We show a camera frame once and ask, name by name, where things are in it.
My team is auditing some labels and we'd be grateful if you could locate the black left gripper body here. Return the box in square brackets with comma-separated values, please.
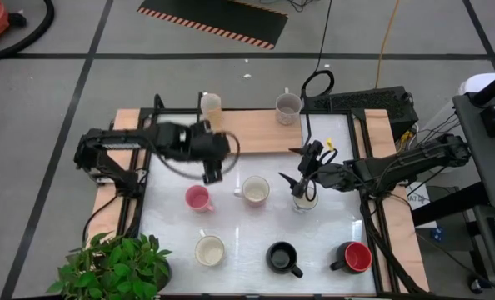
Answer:
[187, 124, 233, 165]

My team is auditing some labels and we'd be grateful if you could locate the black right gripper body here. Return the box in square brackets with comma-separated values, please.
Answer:
[300, 162, 328, 188]

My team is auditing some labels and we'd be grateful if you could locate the blue white floral mug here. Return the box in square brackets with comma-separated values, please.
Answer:
[292, 185, 319, 214]

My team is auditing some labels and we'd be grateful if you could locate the yellow dotted mug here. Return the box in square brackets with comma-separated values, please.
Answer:
[200, 92, 223, 131]

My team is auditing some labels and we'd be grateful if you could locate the orange mug cream interior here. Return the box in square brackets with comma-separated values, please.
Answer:
[233, 175, 271, 208]

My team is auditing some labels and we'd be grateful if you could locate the pink mug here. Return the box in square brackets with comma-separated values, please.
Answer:
[184, 184, 215, 214]

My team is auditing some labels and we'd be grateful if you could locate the black mug red interior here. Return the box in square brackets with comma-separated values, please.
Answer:
[329, 241, 373, 275]

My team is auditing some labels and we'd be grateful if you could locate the light green mug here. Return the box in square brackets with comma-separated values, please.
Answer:
[194, 228, 227, 268]

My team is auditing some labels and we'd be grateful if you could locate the grey patterned mug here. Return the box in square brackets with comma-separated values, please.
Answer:
[275, 87, 304, 126]

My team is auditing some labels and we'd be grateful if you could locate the wooden side board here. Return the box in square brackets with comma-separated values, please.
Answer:
[353, 108, 430, 293]
[91, 108, 153, 251]

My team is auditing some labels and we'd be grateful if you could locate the black computer case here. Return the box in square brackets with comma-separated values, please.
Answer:
[303, 86, 419, 141]

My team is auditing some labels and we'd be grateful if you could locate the white paper label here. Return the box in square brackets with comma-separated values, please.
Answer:
[405, 182, 431, 210]

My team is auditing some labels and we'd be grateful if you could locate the black hazard-striped floor mat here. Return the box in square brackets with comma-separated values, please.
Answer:
[137, 0, 289, 51]

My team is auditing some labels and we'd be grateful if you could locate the black plant pot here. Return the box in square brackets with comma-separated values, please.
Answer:
[153, 257, 174, 293]

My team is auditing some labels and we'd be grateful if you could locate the green leafy plant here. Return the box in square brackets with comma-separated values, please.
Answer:
[46, 232, 173, 300]

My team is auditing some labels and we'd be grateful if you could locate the grey desk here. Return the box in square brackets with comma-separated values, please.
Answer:
[452, 93, 495, 209]

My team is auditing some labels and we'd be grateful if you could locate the white plastic bin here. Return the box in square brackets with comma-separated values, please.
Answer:
[422, 72, 495, 176]

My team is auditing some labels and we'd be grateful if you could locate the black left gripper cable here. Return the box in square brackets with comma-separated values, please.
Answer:
[147, 131, 243, 181]

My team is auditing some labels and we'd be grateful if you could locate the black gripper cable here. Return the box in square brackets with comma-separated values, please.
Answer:
[318, 146, 341, 168]
[147, 131, 243, 181]

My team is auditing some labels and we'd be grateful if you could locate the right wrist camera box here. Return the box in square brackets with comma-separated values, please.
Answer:
[300, 140, 324, 168]

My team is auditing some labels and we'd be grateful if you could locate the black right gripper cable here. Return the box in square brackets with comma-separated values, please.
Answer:
[318, 146, 341, 168]

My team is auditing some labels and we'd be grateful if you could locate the black table frame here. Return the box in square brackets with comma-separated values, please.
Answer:
[113, 93, 398, 300]

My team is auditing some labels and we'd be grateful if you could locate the wooden shelf black metal frame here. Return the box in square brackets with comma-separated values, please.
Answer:
[195, 91, 313, 159]

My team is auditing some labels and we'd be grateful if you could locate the black cable bundle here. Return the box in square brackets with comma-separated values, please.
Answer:
[357, 189, 430, 295]

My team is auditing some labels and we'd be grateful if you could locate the long black cable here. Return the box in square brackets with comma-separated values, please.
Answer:
[300, 0, 336, 101]

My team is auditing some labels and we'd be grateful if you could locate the black left base cable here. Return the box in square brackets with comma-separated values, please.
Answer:
[82, 192, 122, 247]

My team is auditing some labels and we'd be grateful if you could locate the yellow cable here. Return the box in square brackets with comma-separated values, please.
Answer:
[374, 0, 401, 89]

